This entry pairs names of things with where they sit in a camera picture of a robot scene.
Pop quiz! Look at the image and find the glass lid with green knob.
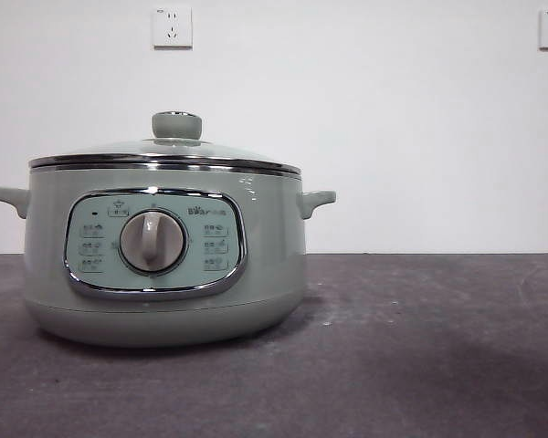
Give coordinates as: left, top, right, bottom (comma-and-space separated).
27, 109, 302, 178

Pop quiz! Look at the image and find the pale green electric cooking pot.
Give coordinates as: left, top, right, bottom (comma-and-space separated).
0, 164, 338, 350

